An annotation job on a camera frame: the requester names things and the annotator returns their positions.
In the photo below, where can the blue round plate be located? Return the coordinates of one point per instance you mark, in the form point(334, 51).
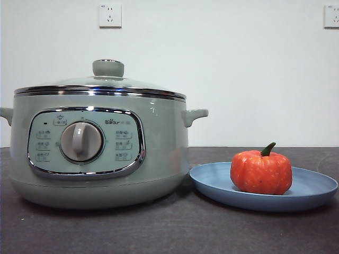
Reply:
point(212, 180)

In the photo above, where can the glass lid with green knob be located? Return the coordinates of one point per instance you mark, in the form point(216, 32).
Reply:
point(108, 69)

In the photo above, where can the white wall socket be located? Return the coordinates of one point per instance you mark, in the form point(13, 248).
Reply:
point(110, 16)
point(332, 16)

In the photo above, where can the orange pumpkin with green stem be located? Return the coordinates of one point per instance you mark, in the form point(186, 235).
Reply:
point(260, 173)

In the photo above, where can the pale green electric steamer pot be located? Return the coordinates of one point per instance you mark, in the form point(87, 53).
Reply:
point(161, 148)

